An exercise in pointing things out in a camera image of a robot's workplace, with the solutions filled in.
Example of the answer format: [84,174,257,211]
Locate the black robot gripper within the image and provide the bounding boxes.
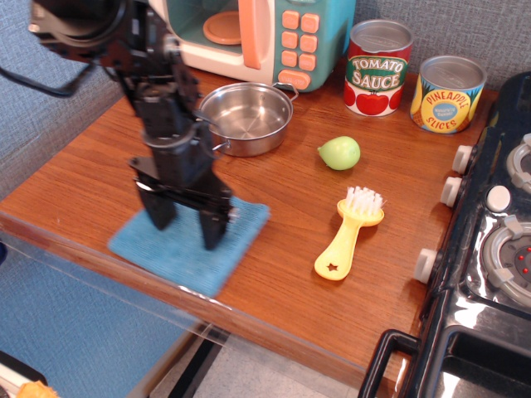
[129,124,235,250]

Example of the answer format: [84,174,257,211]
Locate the blue cloth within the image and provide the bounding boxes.
[108,197,270,298]

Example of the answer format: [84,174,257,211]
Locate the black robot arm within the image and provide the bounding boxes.
[2,1,232,250]

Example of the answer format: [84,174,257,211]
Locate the yellow dish brush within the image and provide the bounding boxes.
[314,186,384,281]

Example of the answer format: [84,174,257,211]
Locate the small steel pan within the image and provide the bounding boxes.
[198,82,300,158]

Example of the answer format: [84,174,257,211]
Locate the clear acrylic barrier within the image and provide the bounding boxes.
[1,211,365,396]

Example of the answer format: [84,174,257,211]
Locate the green toy pear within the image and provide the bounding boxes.
[317,136,361,171]

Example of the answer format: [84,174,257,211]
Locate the teal toy microwave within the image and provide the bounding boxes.
[150,1,356,92]

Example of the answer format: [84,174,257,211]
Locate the orange fuzzy object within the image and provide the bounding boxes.
[16,381,59,398]

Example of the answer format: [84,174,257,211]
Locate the tomato sauce can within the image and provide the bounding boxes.
[343,19,413,117]

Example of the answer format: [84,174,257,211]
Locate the pineapple slices can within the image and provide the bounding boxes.
[410,55,487,134]

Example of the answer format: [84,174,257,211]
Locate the black toy stove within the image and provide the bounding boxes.
[359,72,530,397]

